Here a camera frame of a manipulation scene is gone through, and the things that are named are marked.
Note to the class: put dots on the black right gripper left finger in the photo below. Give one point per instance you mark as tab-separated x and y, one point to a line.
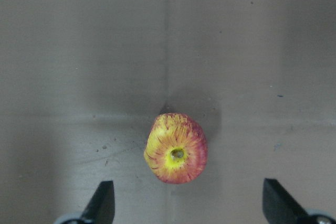
100	208

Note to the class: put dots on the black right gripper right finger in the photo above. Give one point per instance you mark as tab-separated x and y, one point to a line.
280	207

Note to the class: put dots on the red yellow apple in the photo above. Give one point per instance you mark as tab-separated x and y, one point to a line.
176	149

